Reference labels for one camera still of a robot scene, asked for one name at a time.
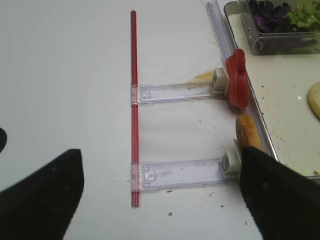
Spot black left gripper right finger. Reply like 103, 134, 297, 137
239, 146, 320, 240

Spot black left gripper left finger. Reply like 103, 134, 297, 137
0, 149, 85, 240

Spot red tomato slices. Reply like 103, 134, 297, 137
225, 48, 249, 110

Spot white tomato pusher block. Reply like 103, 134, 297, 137
210, 67, 230, 95

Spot green lettuce in container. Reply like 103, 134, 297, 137
284, 0, 320, 32

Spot white bun pusher block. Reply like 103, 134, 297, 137
220, 138, 242, 179

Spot left bun half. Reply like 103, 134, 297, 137
235, 114, 264, 151

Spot left red strip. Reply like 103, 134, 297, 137
130, 9, 142, 209

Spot bottom bun on tray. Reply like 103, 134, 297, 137
308, 81, 320, 118

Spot metal tray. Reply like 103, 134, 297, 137
224, 1, 320, 179

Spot clear plastic container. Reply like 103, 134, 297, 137
238, 0, 320, 55

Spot purple cabbage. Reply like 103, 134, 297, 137
248, 0, 294, 34

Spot lower left clear rail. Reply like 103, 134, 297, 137
131, 157, 238, 192

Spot upper left clear rail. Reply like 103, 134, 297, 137
131, 81, 226, 105

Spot left long clear rail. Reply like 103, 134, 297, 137
205, 0, 240, 62

